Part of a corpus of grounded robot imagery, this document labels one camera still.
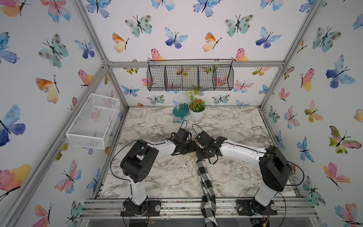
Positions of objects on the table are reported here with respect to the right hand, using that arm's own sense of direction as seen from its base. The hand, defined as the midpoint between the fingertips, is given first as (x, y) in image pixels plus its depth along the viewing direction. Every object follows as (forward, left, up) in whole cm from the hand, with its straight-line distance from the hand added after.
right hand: (199, 153), depth 87 cm
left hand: (+6, +1, -3) cm, 7 cm away
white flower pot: (+32, +2, -2) cm, 32 cm away
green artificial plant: (+31, +2, +10) cm, 33 cm away
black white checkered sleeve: (-28, -5, +1) cm, 29 cm away
